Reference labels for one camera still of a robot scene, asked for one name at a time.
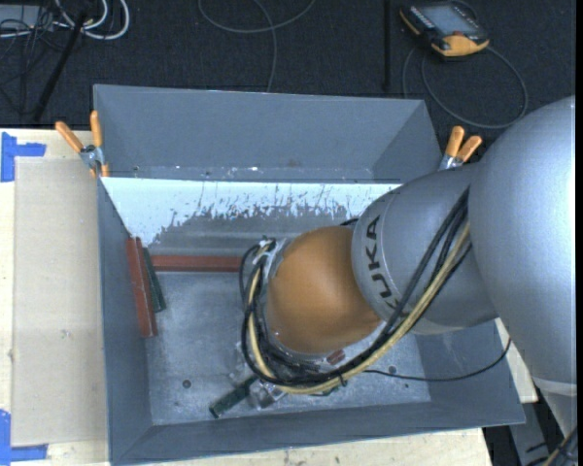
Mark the grey metal bin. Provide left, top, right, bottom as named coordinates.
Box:
left=91, top=83, right=528, bottom=466

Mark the pale cardboard board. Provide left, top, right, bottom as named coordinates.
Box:
left=10, top=156, right=110, bottom=449

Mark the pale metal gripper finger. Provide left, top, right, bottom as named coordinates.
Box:
left=249, top=380, right=286, bottom=412
left=230, top=340, right=251, bottom=384

